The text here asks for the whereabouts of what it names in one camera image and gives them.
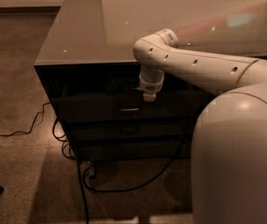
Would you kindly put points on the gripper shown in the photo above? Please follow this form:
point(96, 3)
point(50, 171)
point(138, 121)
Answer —
point(150, 86)

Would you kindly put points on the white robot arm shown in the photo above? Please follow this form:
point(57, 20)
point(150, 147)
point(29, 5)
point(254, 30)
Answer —
point(229, 142)

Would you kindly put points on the dark drawer cabinet glossy top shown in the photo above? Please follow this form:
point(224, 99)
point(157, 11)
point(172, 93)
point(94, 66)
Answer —
point(92, 41)

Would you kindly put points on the green snack bag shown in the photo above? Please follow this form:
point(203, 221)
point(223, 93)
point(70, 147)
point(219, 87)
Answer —
point(118, 84)

